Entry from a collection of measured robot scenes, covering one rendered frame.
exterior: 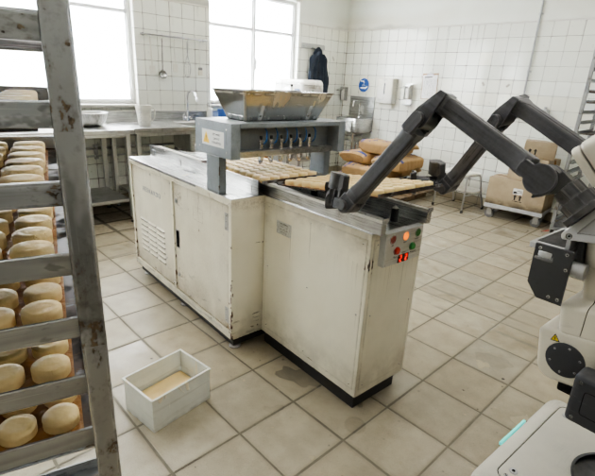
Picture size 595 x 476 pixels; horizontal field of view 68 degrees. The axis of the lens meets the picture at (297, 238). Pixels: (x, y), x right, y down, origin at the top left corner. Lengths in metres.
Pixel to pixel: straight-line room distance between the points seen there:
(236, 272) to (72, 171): 1.71
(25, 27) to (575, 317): 1.37
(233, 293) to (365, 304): 0.74
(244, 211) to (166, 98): 3.39
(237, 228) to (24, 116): 1.63
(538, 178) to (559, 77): 4.52
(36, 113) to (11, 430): 0.45
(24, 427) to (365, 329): 1.36
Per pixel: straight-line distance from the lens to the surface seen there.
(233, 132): 2.02
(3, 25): 0.58
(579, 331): 1.47
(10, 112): 0.58
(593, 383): 1.41
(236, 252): 2.17
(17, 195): 0.59
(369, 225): 1.70
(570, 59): 5.72
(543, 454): 1.77
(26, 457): 0.77
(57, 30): 0.55
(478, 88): 6.05
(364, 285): 1.78
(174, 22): 5.46
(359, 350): 1.92
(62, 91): 0.55
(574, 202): 1.23
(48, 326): 0.66
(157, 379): 2.19
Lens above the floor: 1.37
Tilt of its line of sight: 20 degrees down
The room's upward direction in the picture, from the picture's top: 3 degrees clockwise
